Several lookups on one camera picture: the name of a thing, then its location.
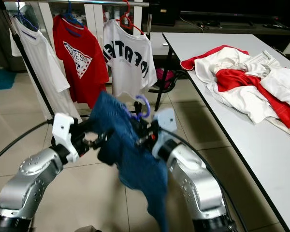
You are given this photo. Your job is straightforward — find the purple wire clothes hanger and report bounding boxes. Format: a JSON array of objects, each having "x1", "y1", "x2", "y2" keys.
[{"x1": 128, "y1": 93, "x2": 151, "y2": 120}]

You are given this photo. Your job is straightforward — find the blue denim garment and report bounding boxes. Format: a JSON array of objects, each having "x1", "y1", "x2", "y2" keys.
[{"x1": 96, "y1": 91, "x2": 170, "y2": 232}]

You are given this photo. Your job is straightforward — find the red clothes hanger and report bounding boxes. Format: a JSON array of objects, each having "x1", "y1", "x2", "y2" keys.
[{"x1": 118, "y1": 0, "x2": 145, "y2": 34}]

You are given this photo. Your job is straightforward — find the blue clothes hanger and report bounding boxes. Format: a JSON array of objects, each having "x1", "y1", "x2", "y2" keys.
[
  {"x1": 60, "y1": 0, "x2": 85, "y2": 29},
  {"x1": 17, "y1": 0, "x2": 39, "y2": 30}
]

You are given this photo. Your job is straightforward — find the white t-shirt black letters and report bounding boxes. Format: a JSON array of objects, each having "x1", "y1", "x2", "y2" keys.
[{"x1": 103, "y1": 19, "x2": 158, "y2": 100}]

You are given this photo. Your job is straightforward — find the pink object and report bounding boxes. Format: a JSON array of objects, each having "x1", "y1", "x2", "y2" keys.
[{"x1": 156, "y1": 68, "x2": 174, "y2": 90}]

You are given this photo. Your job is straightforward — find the red t-shirt triangle print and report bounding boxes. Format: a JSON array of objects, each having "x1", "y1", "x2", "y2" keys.
[{"x1": 52, "y1": 14, "x2": 107, "y2": 109}]

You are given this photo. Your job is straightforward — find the plain white t-shirt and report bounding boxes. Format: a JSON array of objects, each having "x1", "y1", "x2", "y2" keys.
[{"x1": 12, "y1": 14, "x2": 71, "y2": 121}]

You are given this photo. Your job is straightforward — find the teal rug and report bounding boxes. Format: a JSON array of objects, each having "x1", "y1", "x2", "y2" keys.
[{"x1": 0, "y1": 69, "x2": 16, "y2": 91}]

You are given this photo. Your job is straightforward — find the white garment red trim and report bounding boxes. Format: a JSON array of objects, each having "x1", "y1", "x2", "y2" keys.
[{"x1": 180, "y1": 44, "x2": 249, "y2": 83}]

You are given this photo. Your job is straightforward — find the long white table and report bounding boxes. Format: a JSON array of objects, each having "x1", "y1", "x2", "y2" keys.
[{"x1": 163, "y1": 33, "x2": 290, "y2": 232}]

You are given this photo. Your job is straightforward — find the crumpled white garment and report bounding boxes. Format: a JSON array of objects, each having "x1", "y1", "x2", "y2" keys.
[{"x1": 205, "y1": 72, "x2": 290, "y2": 138}]

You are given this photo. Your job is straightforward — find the dark tv console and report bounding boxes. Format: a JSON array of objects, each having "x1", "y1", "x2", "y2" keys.
[{"x1": 152, "y1": 0, "x2": 290, "y2": 37}]

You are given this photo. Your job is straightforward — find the ribbed white garment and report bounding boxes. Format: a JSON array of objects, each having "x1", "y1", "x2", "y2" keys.
[{"x1": 244, "y1": 50, "x2": 290, "y2": 97}]

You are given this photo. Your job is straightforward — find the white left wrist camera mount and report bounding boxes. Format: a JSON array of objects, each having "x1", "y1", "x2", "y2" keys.
[{"x1": 52, "y1": 113, "x2": 81, "y2": 162}]

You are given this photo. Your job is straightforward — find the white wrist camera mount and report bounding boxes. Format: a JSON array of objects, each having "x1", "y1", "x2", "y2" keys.
[
  {"x1": 152, "y1": 107, "x2": 178, "y2": 158},
  {"x1": 52, "y1": 113, "x2": 81, "y2": 162}
]

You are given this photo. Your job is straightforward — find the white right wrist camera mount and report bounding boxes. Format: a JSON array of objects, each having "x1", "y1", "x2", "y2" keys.
[{"x1": 152, "y1": 107, "x2": 178, "y2": 158}]

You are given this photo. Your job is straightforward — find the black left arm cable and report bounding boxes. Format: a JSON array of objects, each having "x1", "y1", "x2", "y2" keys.
[{"x1": 0, "y1": 121, "x2": 54, "y2": 165}]

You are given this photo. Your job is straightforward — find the black clothes rack silver rail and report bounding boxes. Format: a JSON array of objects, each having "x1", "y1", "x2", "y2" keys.
[{"x1": 0, "y1": 0, "x2": 194, "y2": 126}]

